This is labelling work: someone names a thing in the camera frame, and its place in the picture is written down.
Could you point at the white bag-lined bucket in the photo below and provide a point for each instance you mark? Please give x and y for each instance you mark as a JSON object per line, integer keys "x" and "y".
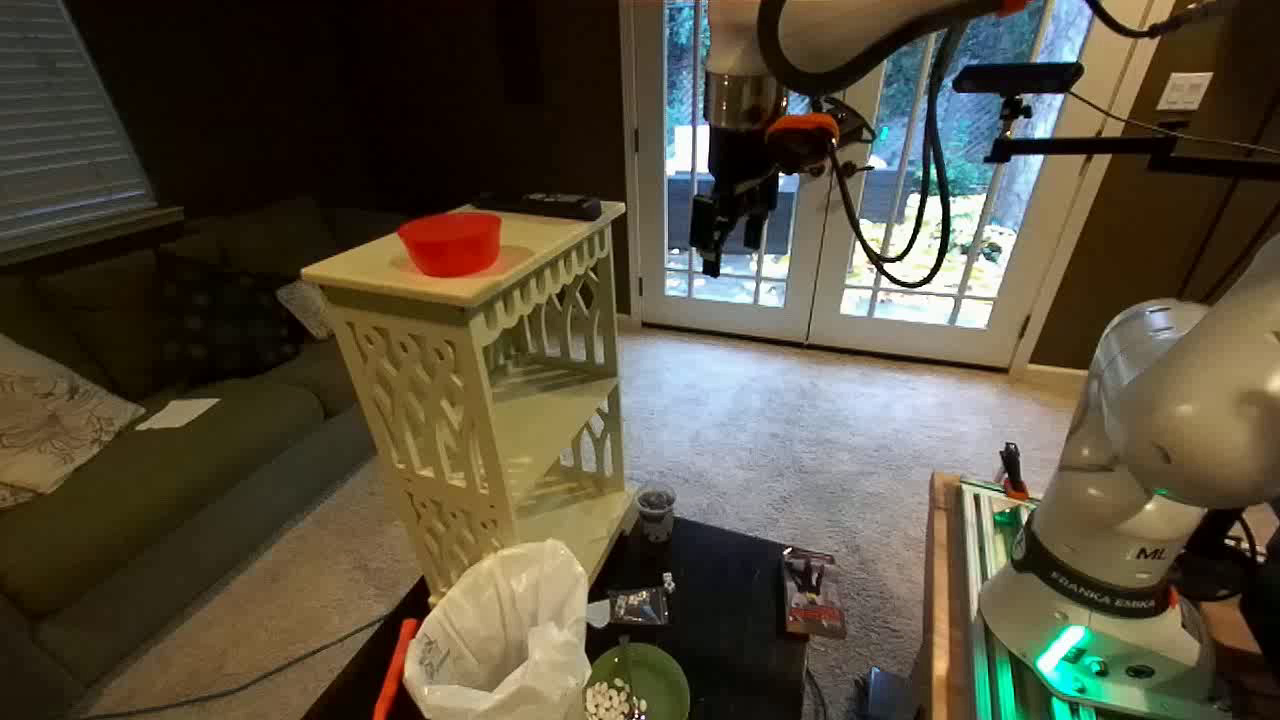
{"x": 502, "y": 644}

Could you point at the light patterned throw blanket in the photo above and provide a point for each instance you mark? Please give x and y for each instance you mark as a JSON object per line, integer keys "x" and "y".
{"x": 46, "y": 420}

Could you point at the black camera on stand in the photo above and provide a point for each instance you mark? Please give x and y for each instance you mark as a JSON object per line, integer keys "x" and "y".
{"x": 1022, "y": 76}

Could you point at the green bowl with pieces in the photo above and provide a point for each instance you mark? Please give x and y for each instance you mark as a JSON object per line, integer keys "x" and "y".
{"x": 646, "y": 682}

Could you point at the red and black clamp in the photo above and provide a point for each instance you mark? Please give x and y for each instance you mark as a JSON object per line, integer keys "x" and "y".
{"x": 1013, "y": 471}

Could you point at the black low table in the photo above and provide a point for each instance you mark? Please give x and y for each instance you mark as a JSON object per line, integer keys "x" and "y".
{"x": 720, "y": 601}

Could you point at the white glass French doors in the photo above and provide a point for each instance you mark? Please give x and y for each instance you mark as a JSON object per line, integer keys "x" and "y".
{"x": 801, "y": 286}

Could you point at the dark patterned cushion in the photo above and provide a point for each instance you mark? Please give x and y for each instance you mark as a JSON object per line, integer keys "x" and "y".
{"x": 221, "y": 323}

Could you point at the black remote control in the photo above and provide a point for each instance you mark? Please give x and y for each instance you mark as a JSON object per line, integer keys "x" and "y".
{"x": 554, "y": 204}

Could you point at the small grey packet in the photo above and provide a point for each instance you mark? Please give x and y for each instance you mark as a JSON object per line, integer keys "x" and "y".
{"x": 640, "y": 607}

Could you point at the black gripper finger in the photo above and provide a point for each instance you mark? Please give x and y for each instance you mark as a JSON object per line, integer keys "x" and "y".
{"x": 706, "y": 242}
{"x": 753, "y": 228}

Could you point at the white fretwork cupboard shelf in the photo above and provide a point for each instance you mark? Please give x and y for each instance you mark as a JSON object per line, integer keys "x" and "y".
{"x": 483, "y": 384}

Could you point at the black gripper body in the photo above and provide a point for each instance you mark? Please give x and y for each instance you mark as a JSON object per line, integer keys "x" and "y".
{"x": 742, "y": 167}

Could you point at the grey window blinds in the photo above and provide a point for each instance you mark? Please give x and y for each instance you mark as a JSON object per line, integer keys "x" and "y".
{"x": 65, "y": 122}

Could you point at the red plastic strip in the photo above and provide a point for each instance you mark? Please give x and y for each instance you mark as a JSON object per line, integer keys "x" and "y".
{"x": 393, "y": 664}

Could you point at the white paper sheet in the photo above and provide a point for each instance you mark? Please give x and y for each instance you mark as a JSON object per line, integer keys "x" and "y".
{"x": 179, "y": 413}

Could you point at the red plastic bowl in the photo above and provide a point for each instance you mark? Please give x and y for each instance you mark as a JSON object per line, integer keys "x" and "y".
{"x": 449, "y": 242}

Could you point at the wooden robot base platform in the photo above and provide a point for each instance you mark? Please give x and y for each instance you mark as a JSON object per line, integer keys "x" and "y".
{"x": 949, "y": 601}

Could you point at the white wall switch plate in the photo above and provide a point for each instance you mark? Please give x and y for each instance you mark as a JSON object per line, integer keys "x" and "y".
{"x": 1185, "y": 88}

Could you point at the grey-green fabric sofa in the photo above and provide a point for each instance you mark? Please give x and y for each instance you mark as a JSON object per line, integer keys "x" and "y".
{"x": 162, "y": 494}

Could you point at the glossy magazine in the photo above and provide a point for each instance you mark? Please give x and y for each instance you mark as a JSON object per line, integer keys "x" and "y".
{"x": 813, "y": 594}

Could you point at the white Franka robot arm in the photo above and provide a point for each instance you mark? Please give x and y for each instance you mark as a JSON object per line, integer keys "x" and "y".
{"x": 1173, "y": 403}

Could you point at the dark patterned cup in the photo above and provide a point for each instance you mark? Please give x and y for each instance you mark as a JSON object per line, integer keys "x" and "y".
{"x": 658, "y": 519}

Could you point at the beige square cushion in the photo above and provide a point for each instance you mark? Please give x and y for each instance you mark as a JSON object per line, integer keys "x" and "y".
{"x": 307, "y": 308}

